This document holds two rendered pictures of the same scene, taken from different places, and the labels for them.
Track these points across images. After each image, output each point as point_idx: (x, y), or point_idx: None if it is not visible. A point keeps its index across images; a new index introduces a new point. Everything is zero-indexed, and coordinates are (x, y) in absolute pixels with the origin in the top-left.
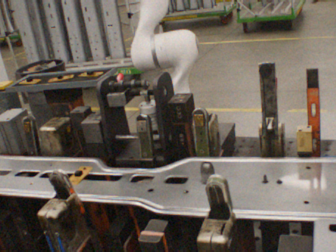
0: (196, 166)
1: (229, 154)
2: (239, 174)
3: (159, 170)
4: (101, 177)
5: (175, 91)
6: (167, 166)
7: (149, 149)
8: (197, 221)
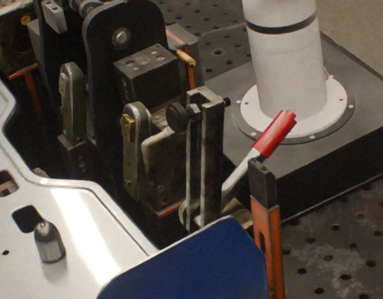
0: (81, 209)
1: (372, 167)
2: (98, 273)
3: (34, 183)
4: (60, 119)
5: (262, 8)
6: (50, 183)
7: (71, 130)
8: None
